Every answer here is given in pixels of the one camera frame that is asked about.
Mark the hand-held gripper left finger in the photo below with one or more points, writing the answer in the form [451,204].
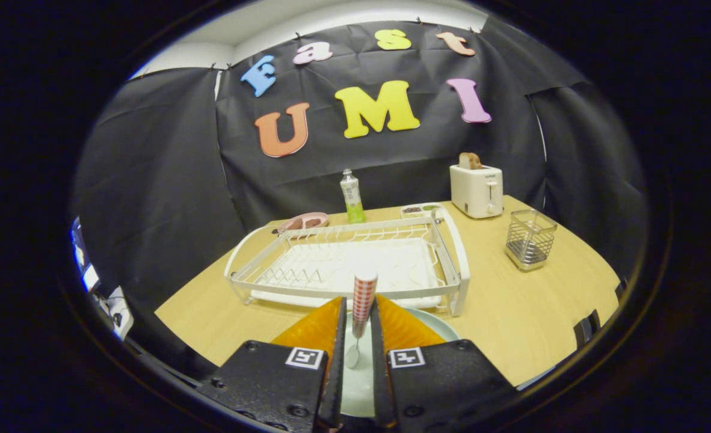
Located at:
[334,373]

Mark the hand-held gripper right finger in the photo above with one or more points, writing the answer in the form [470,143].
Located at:
[381,373]

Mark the pale green plate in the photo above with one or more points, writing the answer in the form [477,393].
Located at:
[358,391]

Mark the pink plate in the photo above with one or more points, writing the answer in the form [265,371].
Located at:
[320,216]

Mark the small white divided dish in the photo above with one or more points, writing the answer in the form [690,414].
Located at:
[420,214]

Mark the white drain tray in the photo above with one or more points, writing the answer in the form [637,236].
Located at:
[379,264]

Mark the brown food piece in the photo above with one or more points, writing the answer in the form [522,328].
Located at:
[313,222]
[294,225]

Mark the clear green soap bottle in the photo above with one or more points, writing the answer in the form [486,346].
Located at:
[353,198]

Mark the cream toaster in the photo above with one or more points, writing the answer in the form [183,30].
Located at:
[476,192]

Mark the black chair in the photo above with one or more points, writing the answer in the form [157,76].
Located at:
[587,329]

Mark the brown toast slice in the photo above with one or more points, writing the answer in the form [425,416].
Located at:
[470,161]

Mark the black backdrop cloth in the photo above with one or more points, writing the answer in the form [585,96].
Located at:
[181,180]

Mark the bright blue screen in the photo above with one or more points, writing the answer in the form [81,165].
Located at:
[85,258]

